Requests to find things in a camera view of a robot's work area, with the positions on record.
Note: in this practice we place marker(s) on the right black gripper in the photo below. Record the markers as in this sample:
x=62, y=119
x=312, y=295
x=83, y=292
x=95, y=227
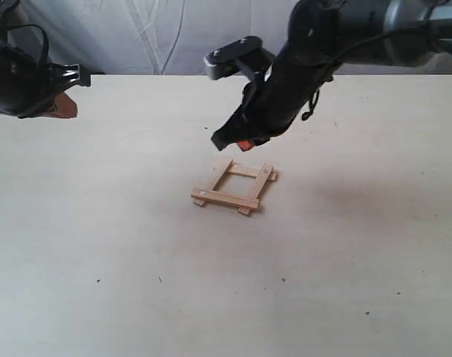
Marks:
x=271, y=107

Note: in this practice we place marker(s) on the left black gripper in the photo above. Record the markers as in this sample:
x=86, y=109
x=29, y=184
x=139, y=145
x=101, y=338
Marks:
x=31, y=88

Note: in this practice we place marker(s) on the holed wooden stick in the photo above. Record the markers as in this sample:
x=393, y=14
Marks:
x=225, y=199
x=258, y=185

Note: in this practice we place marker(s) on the plain wooden stick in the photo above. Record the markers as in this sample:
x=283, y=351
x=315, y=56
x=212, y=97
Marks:
x=219, y=170
x=249, y=172

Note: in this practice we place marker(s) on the holed wooden stick bottom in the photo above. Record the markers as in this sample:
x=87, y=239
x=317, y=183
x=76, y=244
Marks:
x=225, y=199

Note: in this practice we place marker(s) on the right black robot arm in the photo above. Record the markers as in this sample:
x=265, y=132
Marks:
x=322, y=37

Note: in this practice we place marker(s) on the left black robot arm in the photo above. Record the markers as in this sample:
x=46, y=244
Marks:
x=7, y=7

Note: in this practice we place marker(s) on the plain wooden stick top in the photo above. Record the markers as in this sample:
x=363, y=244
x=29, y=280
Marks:
x=249, y=172

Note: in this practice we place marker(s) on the white backdrop cloth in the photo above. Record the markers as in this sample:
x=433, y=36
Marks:
x=143, y=37

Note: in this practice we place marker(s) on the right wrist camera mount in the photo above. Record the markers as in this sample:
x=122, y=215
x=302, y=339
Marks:
x=245, y=56

